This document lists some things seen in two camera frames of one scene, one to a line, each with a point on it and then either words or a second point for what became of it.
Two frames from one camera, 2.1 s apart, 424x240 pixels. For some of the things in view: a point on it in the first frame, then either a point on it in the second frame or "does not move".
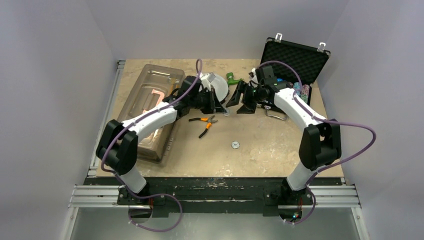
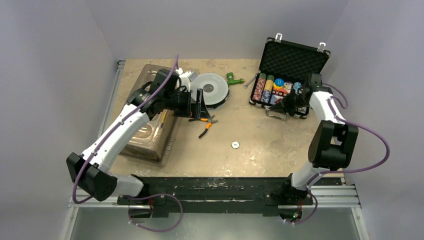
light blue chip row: x=296 y=85 does not move
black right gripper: x=250 y=97 → x=290 y=101
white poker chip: x=235 y=144 does not move
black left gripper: x=209 y=109 → x=186 y=112
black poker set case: x=300 y=65 does not move
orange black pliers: x=208 y=120 does not move
